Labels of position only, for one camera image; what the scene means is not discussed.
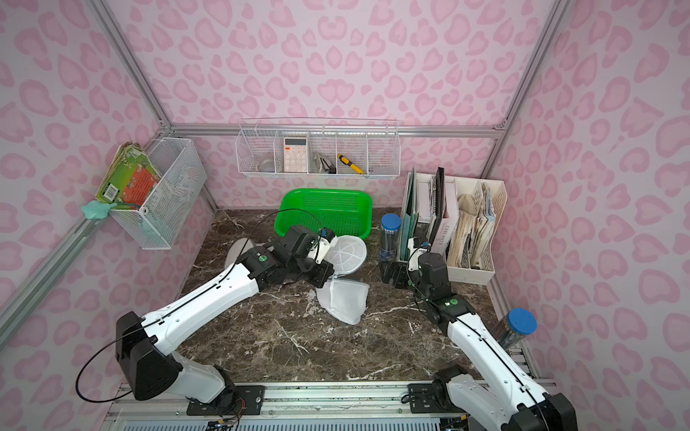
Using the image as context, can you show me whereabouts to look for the white mesh laundry bag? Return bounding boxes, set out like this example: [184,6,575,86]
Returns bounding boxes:
[225,238,255,269]

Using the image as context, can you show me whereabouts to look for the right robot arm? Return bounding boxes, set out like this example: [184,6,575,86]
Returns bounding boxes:
[379,248,578,430]

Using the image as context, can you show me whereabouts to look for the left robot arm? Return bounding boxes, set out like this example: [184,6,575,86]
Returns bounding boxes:
[110,224,338,415]

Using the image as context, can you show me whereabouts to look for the pencil tube blue lid standing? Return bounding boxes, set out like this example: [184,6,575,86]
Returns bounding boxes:
[379,213,402,262]

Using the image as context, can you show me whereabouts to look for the white book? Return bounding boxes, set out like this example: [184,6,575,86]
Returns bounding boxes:
[431,179,459,256]

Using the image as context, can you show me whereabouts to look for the green plastic basket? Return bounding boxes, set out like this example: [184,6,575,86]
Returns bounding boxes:
[274,189,373,240]

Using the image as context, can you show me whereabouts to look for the white file organizer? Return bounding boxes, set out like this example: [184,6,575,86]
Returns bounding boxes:
[397,171,507,286]

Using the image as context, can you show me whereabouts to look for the beige papers in organizer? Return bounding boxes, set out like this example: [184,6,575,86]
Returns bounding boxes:
[447,181,498,270]

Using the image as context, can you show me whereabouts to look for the metal clips in shelf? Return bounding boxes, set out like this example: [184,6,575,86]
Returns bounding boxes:
[313,153,337,175]

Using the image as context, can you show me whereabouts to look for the white calculator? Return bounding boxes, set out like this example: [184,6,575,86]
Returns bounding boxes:
[283,138,308,173]

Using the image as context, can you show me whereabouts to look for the black binder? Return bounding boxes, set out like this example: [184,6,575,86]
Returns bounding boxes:
[427,166,446,244]

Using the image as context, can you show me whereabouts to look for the yellow black utility knife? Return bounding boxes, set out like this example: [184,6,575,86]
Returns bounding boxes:
[338,154,365,175]

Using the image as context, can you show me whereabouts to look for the round metal tin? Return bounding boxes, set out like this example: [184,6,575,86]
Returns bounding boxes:
[257,157,276,173]

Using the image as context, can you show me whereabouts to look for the pencil tube blue lid lying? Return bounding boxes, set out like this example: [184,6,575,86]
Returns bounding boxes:
[491,308,538,349]

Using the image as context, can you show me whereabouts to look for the green red booklet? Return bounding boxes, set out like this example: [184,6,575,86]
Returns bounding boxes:
[95,142,162,209]

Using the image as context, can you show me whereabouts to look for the mint green star hook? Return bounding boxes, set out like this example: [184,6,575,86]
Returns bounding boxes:
[81,200,117,220]

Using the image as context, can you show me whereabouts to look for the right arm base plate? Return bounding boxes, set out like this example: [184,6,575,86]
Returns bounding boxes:
[401,382,465,414]

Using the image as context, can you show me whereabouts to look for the white wire shelf back wall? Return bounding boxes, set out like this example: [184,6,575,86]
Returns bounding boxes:
[235,119,402,179]

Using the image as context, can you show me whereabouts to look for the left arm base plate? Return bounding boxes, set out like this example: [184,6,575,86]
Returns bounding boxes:
[186,384,266,418]

